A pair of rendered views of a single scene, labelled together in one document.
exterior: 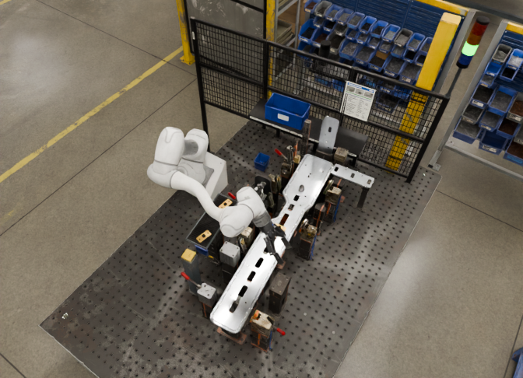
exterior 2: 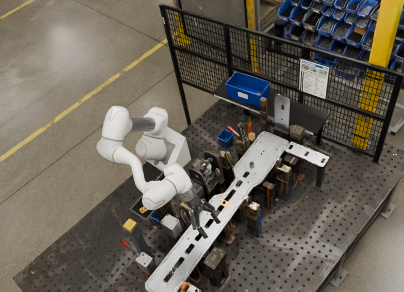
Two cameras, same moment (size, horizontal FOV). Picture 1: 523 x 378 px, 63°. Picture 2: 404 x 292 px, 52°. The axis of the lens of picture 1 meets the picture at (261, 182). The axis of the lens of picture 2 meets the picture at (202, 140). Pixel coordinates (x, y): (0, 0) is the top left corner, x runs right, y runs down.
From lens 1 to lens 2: 0.54 m
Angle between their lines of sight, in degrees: 13
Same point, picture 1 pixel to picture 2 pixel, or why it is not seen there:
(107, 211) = (95, 180)
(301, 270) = (249, 246)
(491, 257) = not seen: outside the picture
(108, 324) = (67, 283)
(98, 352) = not seen: outside the picture
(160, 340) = not seen: outside the picture
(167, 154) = (111, 131)
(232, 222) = (151, 196)
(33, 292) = (26, 249)
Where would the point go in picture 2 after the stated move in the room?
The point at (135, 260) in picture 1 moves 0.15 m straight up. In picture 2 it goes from (98, 227) to (91, 216)
